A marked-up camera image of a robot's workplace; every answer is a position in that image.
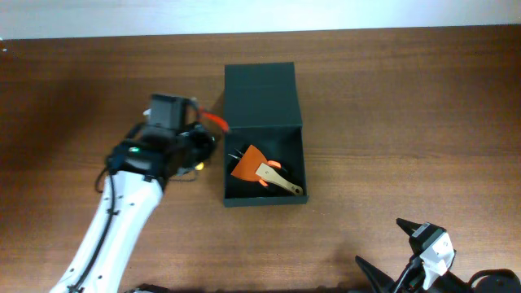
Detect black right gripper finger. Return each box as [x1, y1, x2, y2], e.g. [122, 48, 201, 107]
[355, 256, 394, 293]
[396, 218, 423, 238]

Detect small red diagonal cutters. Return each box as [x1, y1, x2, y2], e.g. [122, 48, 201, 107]
[188, 97, 230, 133]

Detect orange black needle-nose pliers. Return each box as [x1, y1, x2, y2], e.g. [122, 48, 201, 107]
[227, 148, 291, 188]

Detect orange scraper wooden handle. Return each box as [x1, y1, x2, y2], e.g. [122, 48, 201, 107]
[230, 144, 305, 197]

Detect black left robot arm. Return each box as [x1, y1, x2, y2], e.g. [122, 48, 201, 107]
[51, 94, 217, 292]

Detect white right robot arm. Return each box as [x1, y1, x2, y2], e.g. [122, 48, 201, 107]
[355, 218, 520, 293]

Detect black open storage box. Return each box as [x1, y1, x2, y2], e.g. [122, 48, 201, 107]
[223, 63, 309, 208]

